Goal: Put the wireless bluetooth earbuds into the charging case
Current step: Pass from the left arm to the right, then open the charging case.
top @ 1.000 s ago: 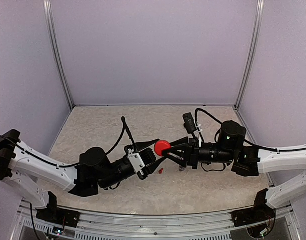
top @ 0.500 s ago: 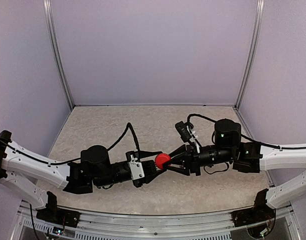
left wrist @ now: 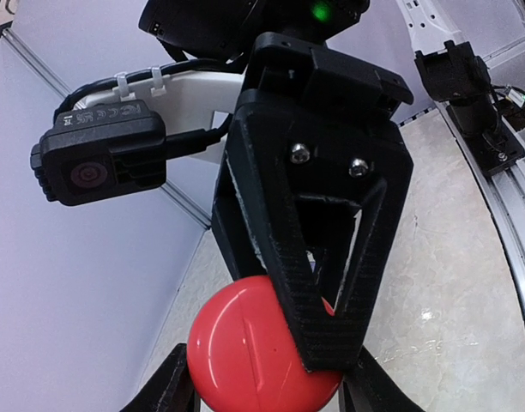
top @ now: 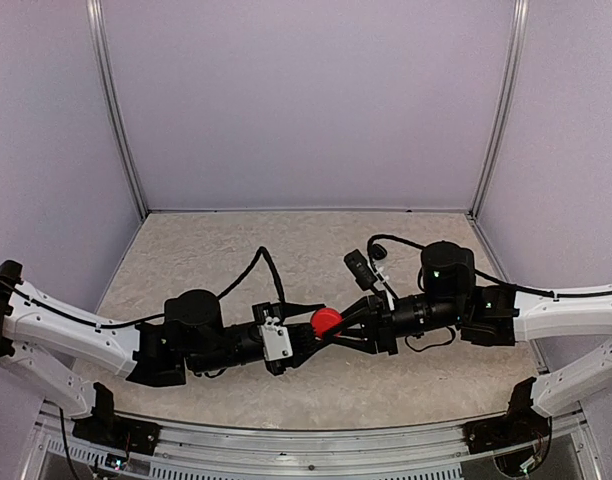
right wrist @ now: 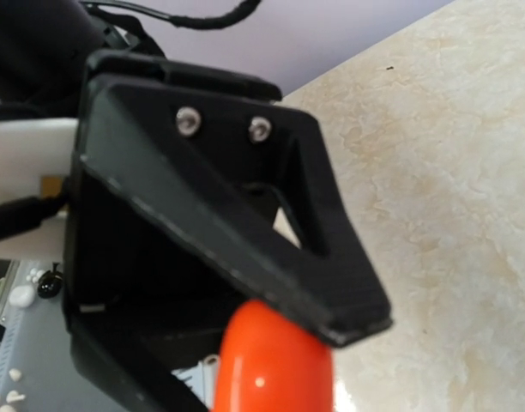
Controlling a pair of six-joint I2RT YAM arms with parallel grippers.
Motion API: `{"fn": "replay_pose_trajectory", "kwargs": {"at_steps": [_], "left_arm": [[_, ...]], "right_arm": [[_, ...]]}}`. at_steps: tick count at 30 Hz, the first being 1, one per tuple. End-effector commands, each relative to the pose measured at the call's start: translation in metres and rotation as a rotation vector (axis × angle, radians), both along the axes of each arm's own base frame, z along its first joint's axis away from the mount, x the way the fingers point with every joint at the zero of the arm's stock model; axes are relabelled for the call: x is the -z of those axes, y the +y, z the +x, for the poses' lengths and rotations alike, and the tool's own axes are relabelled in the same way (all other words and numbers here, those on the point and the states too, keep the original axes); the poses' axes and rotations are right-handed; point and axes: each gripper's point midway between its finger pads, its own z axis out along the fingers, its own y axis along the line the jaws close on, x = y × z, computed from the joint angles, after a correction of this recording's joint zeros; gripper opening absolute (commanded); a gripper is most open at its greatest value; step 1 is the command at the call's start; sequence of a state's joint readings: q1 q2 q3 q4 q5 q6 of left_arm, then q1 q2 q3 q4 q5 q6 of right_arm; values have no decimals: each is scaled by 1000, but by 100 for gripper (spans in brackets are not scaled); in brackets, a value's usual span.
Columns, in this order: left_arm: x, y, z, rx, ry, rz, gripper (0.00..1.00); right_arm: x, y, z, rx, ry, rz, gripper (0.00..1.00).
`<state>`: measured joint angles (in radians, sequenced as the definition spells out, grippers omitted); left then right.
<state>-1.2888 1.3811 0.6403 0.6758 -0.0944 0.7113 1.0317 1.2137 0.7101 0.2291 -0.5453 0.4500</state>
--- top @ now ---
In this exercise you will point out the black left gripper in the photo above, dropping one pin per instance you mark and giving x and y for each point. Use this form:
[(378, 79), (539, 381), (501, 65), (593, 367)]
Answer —
[(300, 355)]

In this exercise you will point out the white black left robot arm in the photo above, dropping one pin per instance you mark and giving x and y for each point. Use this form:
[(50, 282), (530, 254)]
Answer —
[(158, 351)]

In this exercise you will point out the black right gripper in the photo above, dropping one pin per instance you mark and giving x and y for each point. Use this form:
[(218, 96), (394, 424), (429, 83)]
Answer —
[(384, 335)]

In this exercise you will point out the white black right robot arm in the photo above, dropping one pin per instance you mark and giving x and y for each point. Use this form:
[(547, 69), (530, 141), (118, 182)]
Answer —
[(498, 314)]

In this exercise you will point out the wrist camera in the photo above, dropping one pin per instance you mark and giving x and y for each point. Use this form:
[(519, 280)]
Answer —
[(279, 340), (364, 275)]

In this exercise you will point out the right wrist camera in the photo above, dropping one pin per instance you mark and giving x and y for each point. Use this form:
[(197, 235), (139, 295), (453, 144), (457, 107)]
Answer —
[(364, 275)]

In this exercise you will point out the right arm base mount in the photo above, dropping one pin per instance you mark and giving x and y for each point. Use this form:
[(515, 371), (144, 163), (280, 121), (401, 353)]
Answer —
[(520, 427)]

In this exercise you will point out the black earbud charging case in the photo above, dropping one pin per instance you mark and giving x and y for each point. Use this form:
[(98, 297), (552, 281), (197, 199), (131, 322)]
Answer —
[(378, 252)]

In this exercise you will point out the front aluminium rail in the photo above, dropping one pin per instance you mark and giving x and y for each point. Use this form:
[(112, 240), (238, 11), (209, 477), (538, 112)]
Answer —
[(194, 451)]

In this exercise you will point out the aluminium corner post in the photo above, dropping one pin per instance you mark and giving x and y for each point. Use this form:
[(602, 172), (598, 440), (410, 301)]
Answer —
[(102, 55), (503, 106)]

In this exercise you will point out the left aluminium corner post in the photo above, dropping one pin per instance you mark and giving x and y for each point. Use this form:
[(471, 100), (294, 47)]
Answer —
[(102, 55)]

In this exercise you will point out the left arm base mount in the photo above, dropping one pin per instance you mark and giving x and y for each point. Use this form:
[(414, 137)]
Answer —
[(103, 426)]

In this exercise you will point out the red round case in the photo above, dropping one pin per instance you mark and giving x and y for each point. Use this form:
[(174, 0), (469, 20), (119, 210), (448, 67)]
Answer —
[(323, 320)]

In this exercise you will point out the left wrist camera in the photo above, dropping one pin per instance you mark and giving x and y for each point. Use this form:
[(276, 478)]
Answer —
[(279, 340)]

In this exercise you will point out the right aluminium corner post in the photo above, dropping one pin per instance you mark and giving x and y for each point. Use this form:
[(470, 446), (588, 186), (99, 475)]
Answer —
[(503, 106)]

